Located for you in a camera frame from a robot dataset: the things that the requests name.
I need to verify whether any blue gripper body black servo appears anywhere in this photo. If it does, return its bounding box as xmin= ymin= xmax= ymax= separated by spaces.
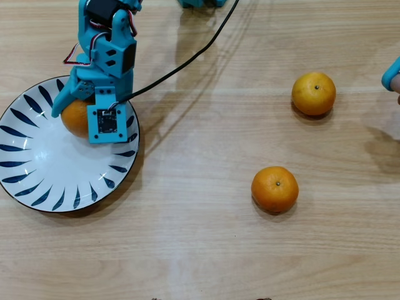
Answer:
xmin=71 ymin=65 xmax=136 ymax=103

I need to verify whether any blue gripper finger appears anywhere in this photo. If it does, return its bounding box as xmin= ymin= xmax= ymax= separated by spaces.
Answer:
xmin=51 ymin=74 xmax=96 ymax=119

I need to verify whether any large deep orange fruit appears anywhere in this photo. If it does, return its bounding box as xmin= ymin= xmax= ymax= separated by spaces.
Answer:
xmin=60 ymin=99 xmax=94 ymax=140

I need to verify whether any small deep orange fruit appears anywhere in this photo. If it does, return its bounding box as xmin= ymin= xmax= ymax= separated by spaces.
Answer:
xmin=251 ymin=166 xmax=299 ymax=214

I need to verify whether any yellowish orange fruit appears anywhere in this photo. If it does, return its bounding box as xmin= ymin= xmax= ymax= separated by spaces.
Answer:
xmin=291 ymin=72 xmax=337 ymax=117

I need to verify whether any blue teleoperation handle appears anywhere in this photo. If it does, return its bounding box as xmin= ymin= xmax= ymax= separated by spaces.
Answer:
xmin=381 ymin=56 xmax=400 ymax=93

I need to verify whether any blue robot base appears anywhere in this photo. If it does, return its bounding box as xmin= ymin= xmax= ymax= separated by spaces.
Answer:
xmin=177 ymin=0 xmax=229 ymax=9

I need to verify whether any white plate blue petal pattern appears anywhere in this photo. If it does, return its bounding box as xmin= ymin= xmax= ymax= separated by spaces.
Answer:
xmin=0 ymin=74 xmax=141 ymax=214

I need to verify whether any operator hand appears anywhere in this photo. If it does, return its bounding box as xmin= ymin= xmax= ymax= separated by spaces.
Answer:
xmin=392 ymin=74 xmax=400 ymax=106

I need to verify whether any red white black servo wire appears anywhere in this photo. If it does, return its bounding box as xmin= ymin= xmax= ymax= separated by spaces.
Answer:
xmin=63 ymin=31 xmax=110 ymax=68
xmin=127 ymin=9 xmax=139 ymax=38

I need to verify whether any blue wrist camera module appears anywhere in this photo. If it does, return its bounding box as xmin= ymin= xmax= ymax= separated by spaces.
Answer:
xmin=86 ymin=86 xmax=129 ymax=145

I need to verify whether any black camera cable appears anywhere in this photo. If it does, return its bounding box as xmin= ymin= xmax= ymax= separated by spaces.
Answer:
xmin=117 ymin=0 xmax=242 ymax=104

